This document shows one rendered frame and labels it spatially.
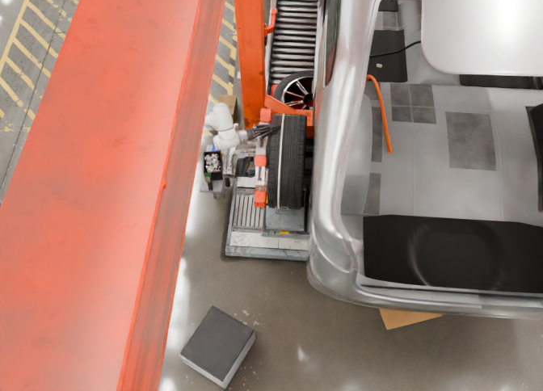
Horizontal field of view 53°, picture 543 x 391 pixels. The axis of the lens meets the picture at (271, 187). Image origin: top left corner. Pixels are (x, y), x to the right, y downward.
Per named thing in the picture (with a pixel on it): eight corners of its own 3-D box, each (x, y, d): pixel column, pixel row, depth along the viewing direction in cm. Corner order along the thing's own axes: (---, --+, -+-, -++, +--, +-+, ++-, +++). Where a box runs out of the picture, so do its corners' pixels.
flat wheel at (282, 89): (358, 138, 458) (361, 121, 438) (282, 153, 451) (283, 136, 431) (336, 81, 491) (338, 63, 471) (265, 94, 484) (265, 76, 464)
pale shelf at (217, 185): (221, 193, 413) (221, 191, 411) (199, 192, 414) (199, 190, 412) (228, 148, 436) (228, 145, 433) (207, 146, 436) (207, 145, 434)
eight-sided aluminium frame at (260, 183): (265, 212, 386) (263, 171, 340) (256, 212, 387) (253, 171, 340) (271, 151, 414) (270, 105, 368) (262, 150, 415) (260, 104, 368)
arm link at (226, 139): (241, 147, 340) (236, 127, 336) (217, 153, 337) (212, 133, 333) (237, 144, 350) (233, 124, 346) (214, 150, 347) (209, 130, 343)
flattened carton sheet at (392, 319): (455, 312, 406) (456, 311, 403) (386, 330, 400) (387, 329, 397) (439, 276, 421) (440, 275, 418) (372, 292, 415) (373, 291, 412)
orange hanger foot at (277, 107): (330, 140, 427) (334, 111, 397) (264, 136, 429) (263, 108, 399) (330, 123, 435) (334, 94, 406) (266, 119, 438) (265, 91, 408)
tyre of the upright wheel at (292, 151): (301, 199, 415) (301, 220, 350) (271, 196, 416) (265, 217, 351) (306, 112, 402) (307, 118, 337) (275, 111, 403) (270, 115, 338)
